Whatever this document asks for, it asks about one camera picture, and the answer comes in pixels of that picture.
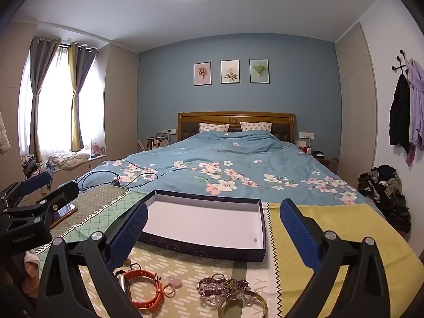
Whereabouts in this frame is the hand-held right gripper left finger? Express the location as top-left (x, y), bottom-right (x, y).
top-left (36, 201), bottom-right (148, 318)

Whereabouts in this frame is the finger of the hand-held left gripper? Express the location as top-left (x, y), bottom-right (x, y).
top-left (0, 171), bottom-right (54, 206)
top-left (7, 182), bottom-right (80, 227)

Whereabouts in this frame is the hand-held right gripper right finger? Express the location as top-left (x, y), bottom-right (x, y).
top-left (280, 199), bottom-right (392, 318)

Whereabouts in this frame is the orange smartwatch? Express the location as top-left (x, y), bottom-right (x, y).
top-left (117, 269), bottom-right (165, 310)

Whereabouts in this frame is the pink pendant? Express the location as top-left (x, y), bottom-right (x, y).
top-left (162, 275), bottom-right (185, 297)

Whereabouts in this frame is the dark blue cardboard box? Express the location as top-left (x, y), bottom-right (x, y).
top-left (137, 189), bottom-right (267, 263)

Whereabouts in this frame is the tortoiseshell bangle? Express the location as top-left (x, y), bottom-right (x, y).
top-left (217, 289), bottom-right (268, 318)

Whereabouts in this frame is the purple bead bracelet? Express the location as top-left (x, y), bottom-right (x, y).
top-left (198, 276), bottom-right (251, 297)

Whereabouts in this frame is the clear crystal bead bracelet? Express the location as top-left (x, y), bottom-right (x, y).
top-left (199, 290), bottom-right (256, 306)

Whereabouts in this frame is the person's left hand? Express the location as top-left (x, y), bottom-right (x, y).
top-left (20, 250), bottom-right (42, 293)

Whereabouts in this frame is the pile of mixed clothes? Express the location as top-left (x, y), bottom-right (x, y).
top-left (20, 154), bottom-right (55, 183)

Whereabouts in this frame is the yellow green patterned blanket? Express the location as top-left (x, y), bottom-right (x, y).
top-left (33, 184), bottom-right (424, 318)

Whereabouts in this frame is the white crumpled blanket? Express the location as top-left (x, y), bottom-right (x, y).
top-left (48, 152), bottom-right (91, 170)

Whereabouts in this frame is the cream quilted garment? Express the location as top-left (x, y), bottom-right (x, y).
top-left (0, 109), bottom-right (11, 155)

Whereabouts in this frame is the grey and yellow curtain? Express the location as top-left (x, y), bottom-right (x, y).
top-left (68, 42), bottom-right (99, 153)

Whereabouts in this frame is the pile of dark clothes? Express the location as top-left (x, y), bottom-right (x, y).
top-left (357, 165), bottom-right (412, 235)

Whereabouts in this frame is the beige wardrobe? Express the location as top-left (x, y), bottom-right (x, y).
top-left (334, 22), bottom-right (379, 203)
top-left (94, 44), bottom-right (140, 164)

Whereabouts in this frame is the blue floral duvet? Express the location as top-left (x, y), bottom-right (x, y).
top-left (74, 130), bottom-right (386, 219)

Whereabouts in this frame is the white dotted pillow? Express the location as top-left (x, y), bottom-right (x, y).
top-left (240, 121), bottom-right (273, 133)
top-left (199, 122), bottom-right (230, 134)

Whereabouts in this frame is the wooden headboard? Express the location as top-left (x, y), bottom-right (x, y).
top-left (177, 112), bottom-right (296, 147)

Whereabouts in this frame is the black jacket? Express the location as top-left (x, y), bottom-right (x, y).
top-left (389, 74), bottom-right (412, 155)

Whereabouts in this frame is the purple jacket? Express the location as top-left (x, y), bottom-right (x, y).
top-left (405, 58), bottom-right (424, 166)

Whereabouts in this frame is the white framed flower picture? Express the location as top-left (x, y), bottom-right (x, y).
top-left (220, 60), bottom-right (241, 85)

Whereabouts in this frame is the black cable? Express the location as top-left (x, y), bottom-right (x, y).
top-left (74, 171), bottom-right (160, 193)

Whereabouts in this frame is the black wall coat hook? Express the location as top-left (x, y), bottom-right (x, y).
top-left (391, 49), bottom-right (412, 74)

